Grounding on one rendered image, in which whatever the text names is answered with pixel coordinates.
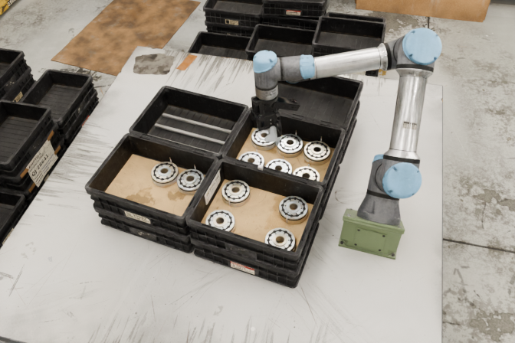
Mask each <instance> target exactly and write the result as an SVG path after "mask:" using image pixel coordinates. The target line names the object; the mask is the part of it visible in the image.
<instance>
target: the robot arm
mask: <svg viewBox="0 0 515 343"><path fill-rule="evenodd" d="M441 49H442V45H441V39H440V37H439V36H438V35H437V34H436V33H435V32H434V31H433V30H431V29H428V28H416V29H413V30H411V31H409V32H408V33H407V34H405V35H403V36H401V37H400V38H397V39H395V40H394V41H390V42H386V43H381V44H380V45H379V46H378V47H372V48H367V49H362V50H357V51H349V52H344V53H339V54H330V55H325V56H320V57H313V56H312V55H300V56H292V57H277V56H276V54H275V53H274V52H273V51H260V52H258V53H256V54H255V56H254V59H253V65H254V66H253V71H254V83H255V94H256V96H253V97H252V98H251V105H252V108H251V120H253V119H255V121H256V123H257V130H259V131H261V130H266V129H267V130H268V135H267V136H266V137H265V138H264V141H265V142H276V146H278V144H279V142H280V138H281V135H282V127H281V123H280V114H279V112H278V110H279V109H288V110H294V111H298V109H299V107H300V104H299V103H298V102H297V101H296V100H295V99H291V98H286V97H280V96H277V95H278V86H277V82H278V81H285V80H286V81H287V82H288V83H298V82H301V81H306V80H314V79H319V78H324V77H333V76H338V75H344V74H352V73H357V72H363V71H367V70H377V69H382V70H384V71H387V70H396V71H397V73H398V74H399V87H398V92H397V98H396V104H395V113H394V119H393V124H392V134H391V140H390V146H389V150H388V151H387V152H385V153H384V155H383V154H378V155H375V156H374V159H373V161H372V168H371V172H370V176H369V183H368V188H367V192H366V196H365V197H364V199H363V201H362V203H361V205H360V206H359V208H358V211H357V216H358V217H361V218H362V219H365V220H368V221H372V222H376V223H379V224H387V225H392V226H398V225H400V221H401V215H400V208H399V200H400V199H404V198H410V197H411V196H413V195H414V194H416V193H417V192H418V190H419V188H420V187H421V185H422V175H421V172H420V171H419V165H420V160H421V159H420V158H419V156H418V155H417V147H418V137H419V132H420V126H421V120H422V111H423V106H424V100H425V91H426V85H427V79H428V78H429V77H430V76H431V75H432V74H433V73H434V67H435V61H436V60H437V59H438V57H439V56H440V54H441ZM252 112H253V114H254V116H253V117H252Z"/></svg>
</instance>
